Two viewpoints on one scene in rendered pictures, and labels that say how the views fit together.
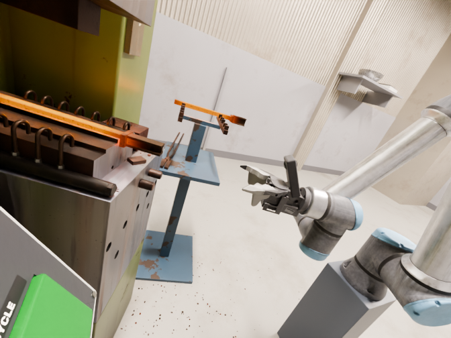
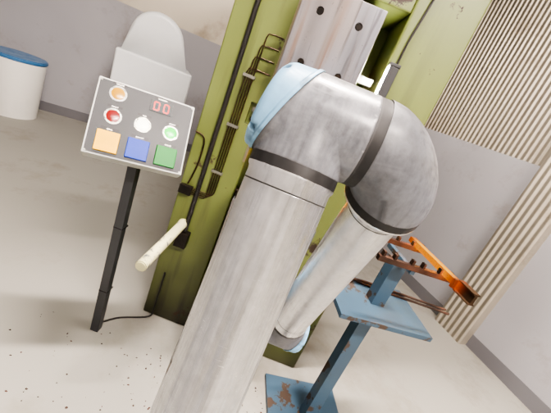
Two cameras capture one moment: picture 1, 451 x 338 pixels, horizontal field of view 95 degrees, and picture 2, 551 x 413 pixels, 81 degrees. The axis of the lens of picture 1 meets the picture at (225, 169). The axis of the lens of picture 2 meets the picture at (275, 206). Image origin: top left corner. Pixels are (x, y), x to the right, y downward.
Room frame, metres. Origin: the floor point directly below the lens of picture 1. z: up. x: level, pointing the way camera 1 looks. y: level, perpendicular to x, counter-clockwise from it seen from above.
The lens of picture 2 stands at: (0.61, -1.03, 1.39)
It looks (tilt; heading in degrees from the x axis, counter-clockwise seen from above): 19 degrees down; 94
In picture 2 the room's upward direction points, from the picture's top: 23 degrees clockwise
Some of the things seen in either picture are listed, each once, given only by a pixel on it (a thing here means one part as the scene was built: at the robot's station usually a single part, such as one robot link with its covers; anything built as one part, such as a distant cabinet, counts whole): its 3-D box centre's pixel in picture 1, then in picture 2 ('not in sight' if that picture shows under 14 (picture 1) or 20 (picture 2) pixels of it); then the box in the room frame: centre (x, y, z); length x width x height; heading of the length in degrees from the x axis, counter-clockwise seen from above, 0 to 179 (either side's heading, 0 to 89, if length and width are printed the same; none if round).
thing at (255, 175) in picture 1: (252, 177); not in sight; (0.60, -0.09, 0.98); 0.09 x 0.03 x 0.06; 60
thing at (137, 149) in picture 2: not in sight; (137, 149); (-0.01, 0.03, 1.01); 0.07 x 0.05 x 0.07; 31
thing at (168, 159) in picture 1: (174, 146); (389, 292); (1.15, 0.33, 0.76); 0.60 x 0.04 x 0.01; 11
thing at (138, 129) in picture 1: (125, 133); not in sight; (0.65, 0.36, 0.95); 0.12 x 0.09 x 0.07; 96
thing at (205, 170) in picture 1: (190, 161); (373, 302); (1.06, 0.20, 0.75); 0.40 x 0.30 x 0.02; 16
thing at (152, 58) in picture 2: not in sight; (152, 86); (-1.69, 2.89, 0.82); 0.87 x 0.70 x 1.64; 30
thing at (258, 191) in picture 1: (256, 196); not in sight; (0.48, -0.10, 0.98); 0.09 x 0.03 x 0.06; 132
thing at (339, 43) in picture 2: not in sight; (332, 63); (0.50, 0.49, 1.56); 0.42 x 0.39 x 0.40; 96
